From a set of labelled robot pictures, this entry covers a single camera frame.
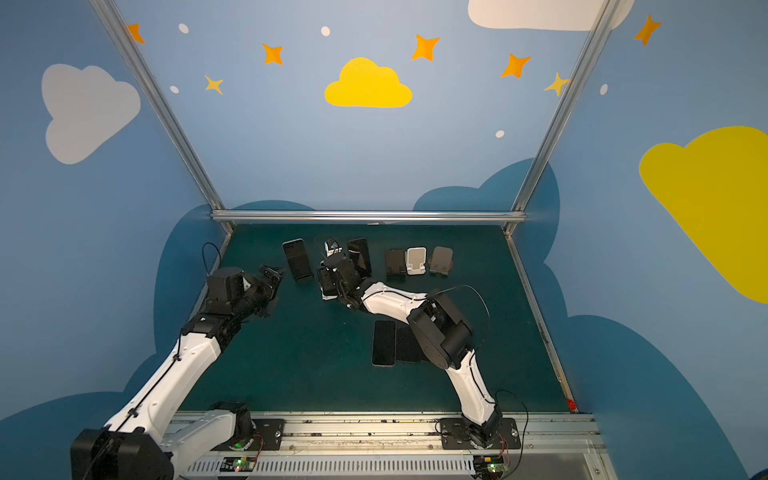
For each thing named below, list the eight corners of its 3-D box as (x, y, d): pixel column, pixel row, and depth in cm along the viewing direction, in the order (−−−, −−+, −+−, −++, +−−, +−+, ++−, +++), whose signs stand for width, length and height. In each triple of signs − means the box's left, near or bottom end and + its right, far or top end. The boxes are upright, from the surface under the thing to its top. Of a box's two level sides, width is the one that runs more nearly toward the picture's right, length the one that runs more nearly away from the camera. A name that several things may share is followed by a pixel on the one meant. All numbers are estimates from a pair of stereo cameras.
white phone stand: (406, 275, 110) (408, 259, 103) (405, 263, 114) (407, 247, 106) (424, 275, 110) (427, 259, 103) (422, 263, 114) (425, 247, 107)
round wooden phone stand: (429, 274, 110) (432, 259, 104) (428, 261, 114) (431, 246, 107) (450, 274, 111) (455, 259, 104) (448, 262, 114) (452, 246, 107)
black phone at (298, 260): (294, 284, 107) (283, 256, 95) (293, 270, 111) (282, 241, 99) (313, 280, 109) (304, 252, 96) (311, 267, 113) (302, 238, 100)
